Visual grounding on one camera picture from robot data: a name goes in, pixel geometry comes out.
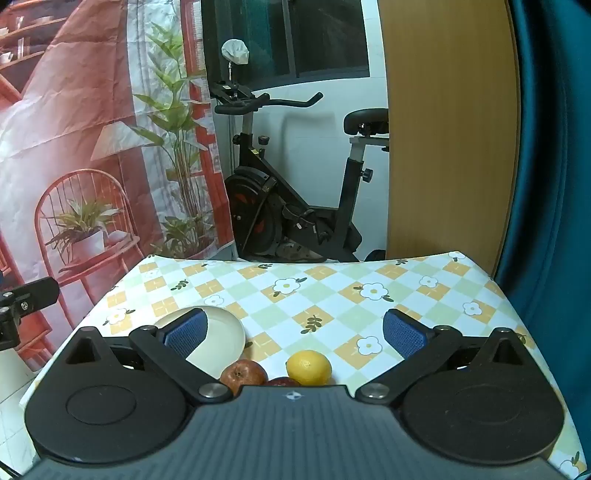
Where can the wooden board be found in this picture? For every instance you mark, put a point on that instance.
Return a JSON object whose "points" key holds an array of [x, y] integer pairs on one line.
{"points": [[448, 138]]}

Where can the black exercise bike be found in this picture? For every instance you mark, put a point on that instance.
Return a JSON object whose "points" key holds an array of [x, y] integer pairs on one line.
{"points": [[295, 221]]}

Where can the blue curtain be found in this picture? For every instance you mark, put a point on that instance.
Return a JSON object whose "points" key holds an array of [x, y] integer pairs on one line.
{"points": [[554, 184]]}

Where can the dark purple mangosteen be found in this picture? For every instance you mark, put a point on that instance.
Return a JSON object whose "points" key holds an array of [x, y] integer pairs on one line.
{"points": [[282, 382]]}

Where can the cream round plate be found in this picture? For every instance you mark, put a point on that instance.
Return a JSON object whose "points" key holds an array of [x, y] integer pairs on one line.
{"points": [[221, 337]]}

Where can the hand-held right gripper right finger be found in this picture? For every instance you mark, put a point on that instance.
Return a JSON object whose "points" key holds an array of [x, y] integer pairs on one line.
{"points": [[405, 334]]}

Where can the printed backdrop cloth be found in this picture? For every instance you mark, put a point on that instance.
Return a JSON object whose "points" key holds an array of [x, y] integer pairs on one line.
{"points": [[92, 92]]}

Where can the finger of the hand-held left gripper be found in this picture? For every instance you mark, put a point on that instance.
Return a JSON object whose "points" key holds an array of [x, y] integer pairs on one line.
{"points": [[37, 295]]}

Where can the dark window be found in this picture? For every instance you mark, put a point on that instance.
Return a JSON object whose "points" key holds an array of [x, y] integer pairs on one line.
{"points": [[323, 37]]}

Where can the large red apple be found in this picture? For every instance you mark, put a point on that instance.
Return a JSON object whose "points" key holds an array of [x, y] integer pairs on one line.
{"points": [[242, 376]]}

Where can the yellow lemon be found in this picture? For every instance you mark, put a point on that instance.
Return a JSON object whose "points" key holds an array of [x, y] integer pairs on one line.
{"points": [[308, 367]]}

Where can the checked floral tablecloth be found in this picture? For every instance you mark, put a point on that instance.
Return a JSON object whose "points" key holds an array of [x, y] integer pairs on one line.
{"points": [[323, 295]]}

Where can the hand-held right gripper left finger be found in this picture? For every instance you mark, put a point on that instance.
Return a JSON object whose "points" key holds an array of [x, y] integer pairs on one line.
{"points": [[187, 333]]}

